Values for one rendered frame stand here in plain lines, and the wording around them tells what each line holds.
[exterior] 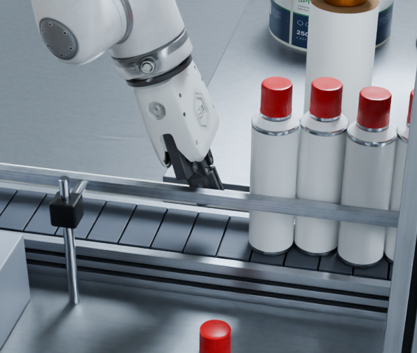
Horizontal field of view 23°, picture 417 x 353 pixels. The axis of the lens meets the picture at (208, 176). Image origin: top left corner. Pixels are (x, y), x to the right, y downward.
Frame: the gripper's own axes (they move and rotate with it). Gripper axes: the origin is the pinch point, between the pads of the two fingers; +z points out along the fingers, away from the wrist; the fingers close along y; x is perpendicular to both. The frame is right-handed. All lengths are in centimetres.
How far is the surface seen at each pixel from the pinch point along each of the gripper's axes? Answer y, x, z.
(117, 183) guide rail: -4.3, 7.9, -4.9
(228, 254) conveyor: -3.8, -1.0, 7.1
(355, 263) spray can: -3.2, -14.6, 11.4
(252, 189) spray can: -2.1, -5.9, 0.3
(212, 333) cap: -15.5, -1.1, 8.9
